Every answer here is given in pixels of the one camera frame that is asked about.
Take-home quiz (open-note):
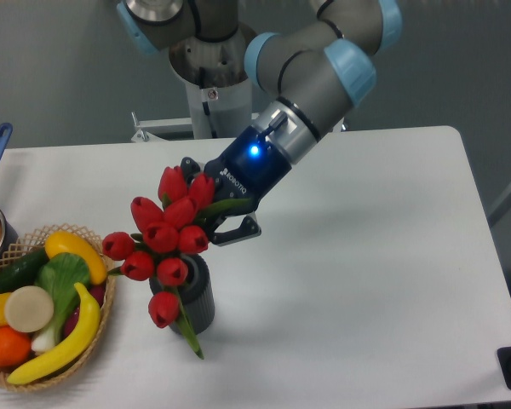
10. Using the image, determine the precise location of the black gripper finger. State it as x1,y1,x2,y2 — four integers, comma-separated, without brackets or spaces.
210,212,261,246
180,157,205,185

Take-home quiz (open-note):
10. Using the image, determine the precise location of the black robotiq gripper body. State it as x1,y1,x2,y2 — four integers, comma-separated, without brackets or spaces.
204,126,291,213

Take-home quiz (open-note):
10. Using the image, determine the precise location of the red tulip bouquet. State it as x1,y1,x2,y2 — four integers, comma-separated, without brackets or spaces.
102,166,248,358

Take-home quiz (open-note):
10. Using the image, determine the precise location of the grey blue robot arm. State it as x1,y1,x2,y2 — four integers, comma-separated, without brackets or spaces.
181,1,403,245

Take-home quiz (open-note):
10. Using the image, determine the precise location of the grey ribbed vase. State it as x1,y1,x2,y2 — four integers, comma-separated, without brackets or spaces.
148,255,215,342

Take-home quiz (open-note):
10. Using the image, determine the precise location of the purple red vegetable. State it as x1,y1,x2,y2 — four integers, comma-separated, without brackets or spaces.
62,284,106,338

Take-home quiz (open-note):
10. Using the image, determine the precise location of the green bok choy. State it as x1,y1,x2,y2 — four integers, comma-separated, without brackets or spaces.
32,253,90,355

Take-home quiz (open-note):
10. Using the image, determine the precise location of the woven wicker basket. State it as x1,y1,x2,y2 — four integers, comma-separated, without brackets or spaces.
0,224,116,393

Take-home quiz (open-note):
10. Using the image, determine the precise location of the yellow banana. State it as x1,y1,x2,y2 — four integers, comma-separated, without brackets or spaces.
7,283,100,385

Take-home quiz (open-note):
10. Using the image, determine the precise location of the green cucumber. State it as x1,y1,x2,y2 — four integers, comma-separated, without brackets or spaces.
0,248,49,294

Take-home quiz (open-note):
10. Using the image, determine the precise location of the beige round slice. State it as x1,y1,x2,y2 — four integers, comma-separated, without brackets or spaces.
4,285,55,333

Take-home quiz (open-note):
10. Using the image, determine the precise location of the orange fruit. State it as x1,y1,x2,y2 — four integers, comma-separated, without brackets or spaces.
0,326,32,368

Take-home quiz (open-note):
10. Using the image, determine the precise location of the white metal base frame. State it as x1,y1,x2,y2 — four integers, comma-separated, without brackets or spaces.
133,106,347,151

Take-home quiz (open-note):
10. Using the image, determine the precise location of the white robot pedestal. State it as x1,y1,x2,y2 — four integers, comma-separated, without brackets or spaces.
115,0,265,140

